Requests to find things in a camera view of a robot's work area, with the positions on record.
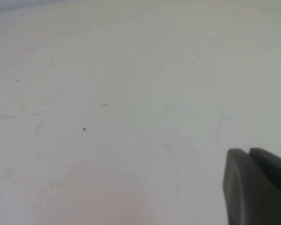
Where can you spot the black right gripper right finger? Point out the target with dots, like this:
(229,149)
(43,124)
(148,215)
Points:
(271,167)

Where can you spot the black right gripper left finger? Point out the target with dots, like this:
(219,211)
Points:
(253,197)

